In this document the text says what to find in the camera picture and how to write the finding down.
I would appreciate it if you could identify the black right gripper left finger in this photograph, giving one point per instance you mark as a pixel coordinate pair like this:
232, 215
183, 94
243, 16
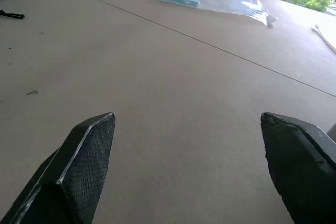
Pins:
78, 171

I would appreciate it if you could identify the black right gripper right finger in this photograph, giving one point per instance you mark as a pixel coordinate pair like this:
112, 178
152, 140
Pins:
299, 166

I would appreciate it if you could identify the light wooden stick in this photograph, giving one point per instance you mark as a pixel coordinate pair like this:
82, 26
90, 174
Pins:
325, 37

